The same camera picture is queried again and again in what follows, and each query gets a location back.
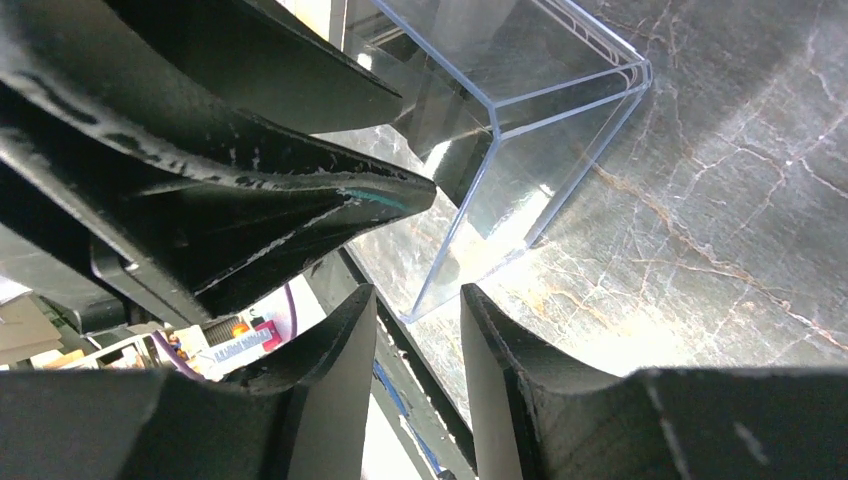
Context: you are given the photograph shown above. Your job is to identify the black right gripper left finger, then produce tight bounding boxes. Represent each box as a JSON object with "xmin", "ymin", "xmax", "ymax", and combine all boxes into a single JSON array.
[{"xmin": 1, "ymin": 284, "xmax": 376, "ymax": 479}]

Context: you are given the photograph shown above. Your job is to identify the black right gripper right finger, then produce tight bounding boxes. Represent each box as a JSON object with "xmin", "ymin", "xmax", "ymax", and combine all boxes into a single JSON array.
[{"xmin": 460, "ymin": 284, "xmax": 847, "ymax": 479}]

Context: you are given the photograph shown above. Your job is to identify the clear tray with cards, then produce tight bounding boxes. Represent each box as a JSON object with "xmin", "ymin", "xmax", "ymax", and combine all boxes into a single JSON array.
[{"xmin": 330, "ymin": 1, "xmax": 652, "ymax": 323}]

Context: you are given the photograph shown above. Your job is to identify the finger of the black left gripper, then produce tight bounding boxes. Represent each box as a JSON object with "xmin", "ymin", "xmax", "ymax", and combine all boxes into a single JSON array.
[
  {"xmin": 109, "ymin": 0, "xmax": 403, "ymax": 134},
  {"xmin": 1, "ymin": 13, "xmax": 436, "ymax": 325}
]

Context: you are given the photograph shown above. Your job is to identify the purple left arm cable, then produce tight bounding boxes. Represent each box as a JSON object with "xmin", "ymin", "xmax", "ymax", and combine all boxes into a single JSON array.
[{"xmin": 148, "ymin": 281, "xmax": 299, "ymax": 382}]

